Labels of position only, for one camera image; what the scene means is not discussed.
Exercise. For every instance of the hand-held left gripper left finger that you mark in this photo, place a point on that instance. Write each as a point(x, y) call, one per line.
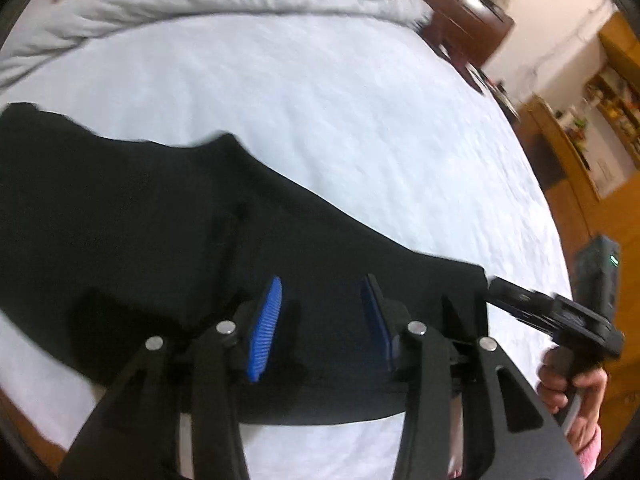
point(265, 330)

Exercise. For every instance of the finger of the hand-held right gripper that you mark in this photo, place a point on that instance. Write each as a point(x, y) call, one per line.
point(522, 305)

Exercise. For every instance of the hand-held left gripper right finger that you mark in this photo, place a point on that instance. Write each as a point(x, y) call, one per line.
point(375, 320)

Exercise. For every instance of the black pants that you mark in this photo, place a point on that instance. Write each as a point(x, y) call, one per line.
point(125, 210)

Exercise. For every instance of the person's right forearm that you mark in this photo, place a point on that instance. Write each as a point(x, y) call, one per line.
point(587, 452)

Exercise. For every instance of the person's right hand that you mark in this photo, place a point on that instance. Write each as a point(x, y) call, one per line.
point(592, 395)

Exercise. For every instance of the wooden desk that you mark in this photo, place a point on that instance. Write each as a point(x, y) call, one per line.
point(555, 135)

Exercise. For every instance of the bed with white sheet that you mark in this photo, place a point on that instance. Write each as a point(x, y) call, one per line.
point(375, 135)

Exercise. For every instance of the dark wooden headboard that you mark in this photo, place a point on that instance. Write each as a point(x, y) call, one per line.
point(460, 15)

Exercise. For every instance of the wooden wall shelf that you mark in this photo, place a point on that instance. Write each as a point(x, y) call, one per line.
point(620, 105)

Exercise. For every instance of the wooden bed frame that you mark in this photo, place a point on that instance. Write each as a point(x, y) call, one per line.
point(30, 430)

